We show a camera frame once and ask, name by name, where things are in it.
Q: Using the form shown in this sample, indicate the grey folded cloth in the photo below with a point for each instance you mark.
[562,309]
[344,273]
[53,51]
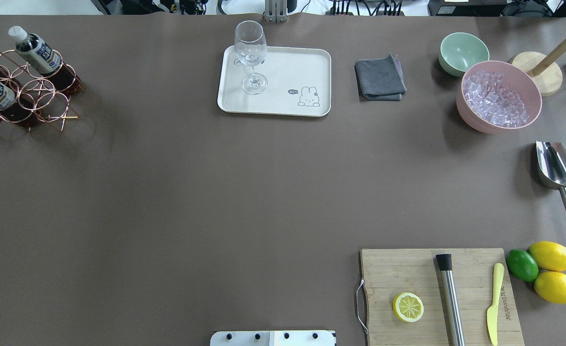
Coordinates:
[381,79]

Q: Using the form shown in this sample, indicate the yellow lemon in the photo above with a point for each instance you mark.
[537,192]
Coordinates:
[549,255]
[551,286]

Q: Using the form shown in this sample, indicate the clear wine glass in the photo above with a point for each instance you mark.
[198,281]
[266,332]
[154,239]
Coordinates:
[251,48]

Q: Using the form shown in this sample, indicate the yellow plastic knife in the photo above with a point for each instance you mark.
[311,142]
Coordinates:
[492,311]

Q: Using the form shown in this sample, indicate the cream rabbit tray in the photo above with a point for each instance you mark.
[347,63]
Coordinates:
[299,83]

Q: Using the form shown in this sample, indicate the copper wire bottle basket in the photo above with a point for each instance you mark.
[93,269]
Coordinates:
[36,94]

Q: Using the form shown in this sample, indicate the green lime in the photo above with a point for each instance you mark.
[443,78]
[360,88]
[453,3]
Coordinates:
[522,265]

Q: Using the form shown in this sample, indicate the clear ice cubes pile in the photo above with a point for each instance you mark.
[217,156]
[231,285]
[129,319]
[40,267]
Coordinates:
[499,105]

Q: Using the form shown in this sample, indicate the wooden cup tree stand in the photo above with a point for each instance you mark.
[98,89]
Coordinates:
[542,69]

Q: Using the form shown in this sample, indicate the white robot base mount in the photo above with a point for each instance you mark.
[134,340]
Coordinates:
[290,337]

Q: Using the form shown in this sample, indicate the silver metal ice scoop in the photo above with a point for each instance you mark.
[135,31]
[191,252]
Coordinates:
[551,158]

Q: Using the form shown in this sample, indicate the pink ribbed bowl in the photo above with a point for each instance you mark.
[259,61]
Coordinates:
[513,78]

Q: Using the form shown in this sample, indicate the tea bottle white cap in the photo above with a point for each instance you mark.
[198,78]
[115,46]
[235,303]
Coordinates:
[45,60]

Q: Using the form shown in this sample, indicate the mint green bowl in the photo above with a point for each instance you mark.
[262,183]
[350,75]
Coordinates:
[460,51]

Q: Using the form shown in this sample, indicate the steel muddler black tip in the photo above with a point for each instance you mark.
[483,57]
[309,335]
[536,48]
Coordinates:
[444,262]

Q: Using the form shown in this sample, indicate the bamboo cutting board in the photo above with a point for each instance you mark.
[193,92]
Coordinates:
[389,272]

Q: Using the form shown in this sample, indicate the half lemon slice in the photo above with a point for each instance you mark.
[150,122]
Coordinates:
[408,307]

